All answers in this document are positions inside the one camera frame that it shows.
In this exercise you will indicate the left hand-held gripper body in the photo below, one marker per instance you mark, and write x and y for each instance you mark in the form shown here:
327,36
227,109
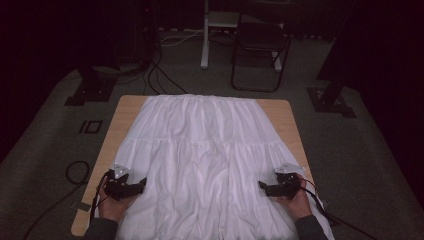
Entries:
116,188

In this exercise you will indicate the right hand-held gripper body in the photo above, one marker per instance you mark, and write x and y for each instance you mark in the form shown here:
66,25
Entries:
288,186

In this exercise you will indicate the white skirt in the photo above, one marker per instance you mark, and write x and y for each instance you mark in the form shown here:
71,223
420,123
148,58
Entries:
206,160

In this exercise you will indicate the person's left hand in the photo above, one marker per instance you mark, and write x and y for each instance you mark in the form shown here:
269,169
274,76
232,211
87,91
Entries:
113,208

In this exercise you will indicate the person's right hand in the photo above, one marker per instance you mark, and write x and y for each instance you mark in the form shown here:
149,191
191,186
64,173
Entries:
298,205

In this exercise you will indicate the grey tape piece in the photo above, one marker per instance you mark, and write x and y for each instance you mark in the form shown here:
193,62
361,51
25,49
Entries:
84,206

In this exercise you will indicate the black stand base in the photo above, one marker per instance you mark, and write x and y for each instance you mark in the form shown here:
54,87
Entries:
91,91
328,103

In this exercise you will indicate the black folding chair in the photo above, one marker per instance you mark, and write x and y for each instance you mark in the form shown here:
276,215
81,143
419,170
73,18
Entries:
261,38

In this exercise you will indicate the white desk frame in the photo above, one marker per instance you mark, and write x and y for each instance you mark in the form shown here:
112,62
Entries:
204,50

